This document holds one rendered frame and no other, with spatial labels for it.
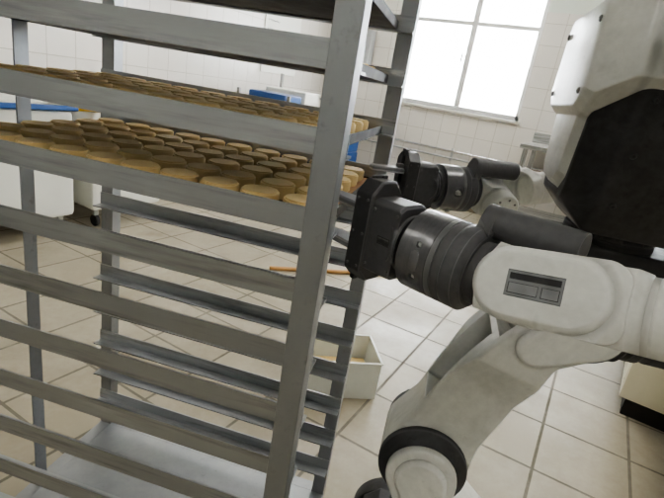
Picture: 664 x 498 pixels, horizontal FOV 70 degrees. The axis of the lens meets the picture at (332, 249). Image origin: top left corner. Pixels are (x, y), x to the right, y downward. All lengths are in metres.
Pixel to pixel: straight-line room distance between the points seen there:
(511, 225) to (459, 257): 0.06
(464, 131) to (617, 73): 5.04
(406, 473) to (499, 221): 0.47
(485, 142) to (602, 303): 5.20
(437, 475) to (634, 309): 0.48
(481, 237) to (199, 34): 0.37
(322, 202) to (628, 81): 0.35
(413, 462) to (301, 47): 0.61
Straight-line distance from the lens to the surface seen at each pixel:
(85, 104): 0.67
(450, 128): 5.69
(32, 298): 1.14
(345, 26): 0.50
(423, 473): 0.83
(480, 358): 0.73
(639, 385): 2.38
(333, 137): 0.50
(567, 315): 0.42
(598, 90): 0.63
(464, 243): 0.47
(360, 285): 1.02
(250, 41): 0.56
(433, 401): 0.81
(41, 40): 3.83
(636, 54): 0.62
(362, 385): 1.89
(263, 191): 0.62
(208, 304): 1.15
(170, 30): 0.61
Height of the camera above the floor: 1.11
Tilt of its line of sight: 19 degrees down
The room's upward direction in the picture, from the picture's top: 10 degrees clockwise
